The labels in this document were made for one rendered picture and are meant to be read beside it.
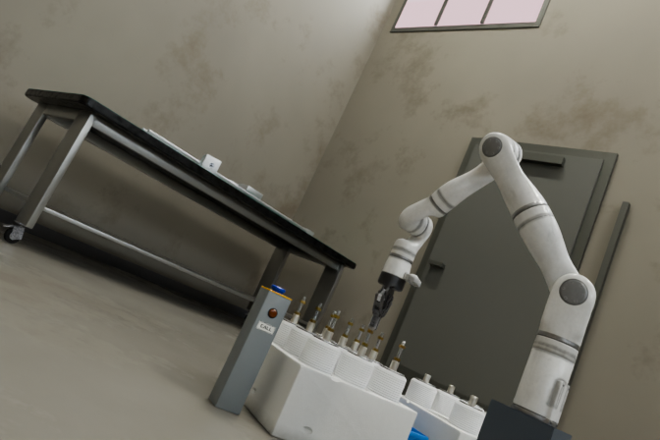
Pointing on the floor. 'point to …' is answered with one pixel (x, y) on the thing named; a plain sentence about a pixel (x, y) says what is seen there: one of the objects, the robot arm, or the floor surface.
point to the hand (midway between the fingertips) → (374, 322)
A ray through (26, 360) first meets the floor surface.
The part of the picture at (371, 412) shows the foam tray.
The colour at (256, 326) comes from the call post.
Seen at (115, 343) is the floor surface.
